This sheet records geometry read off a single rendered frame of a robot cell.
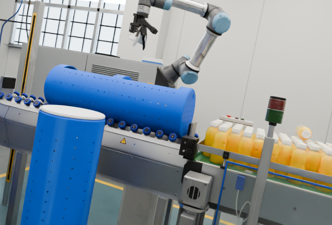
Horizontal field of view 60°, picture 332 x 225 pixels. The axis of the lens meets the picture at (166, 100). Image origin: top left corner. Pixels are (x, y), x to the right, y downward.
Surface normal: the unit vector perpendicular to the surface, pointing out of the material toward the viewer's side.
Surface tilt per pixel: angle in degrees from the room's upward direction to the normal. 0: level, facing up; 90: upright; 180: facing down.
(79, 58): 90
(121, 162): 110
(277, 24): 90
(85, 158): 90
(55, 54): 90
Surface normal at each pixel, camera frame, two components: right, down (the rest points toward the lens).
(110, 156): -0.37, 0.33
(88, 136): 0.71, 0.17
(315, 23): -0.32, -0.01
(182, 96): -0.12, -0.64
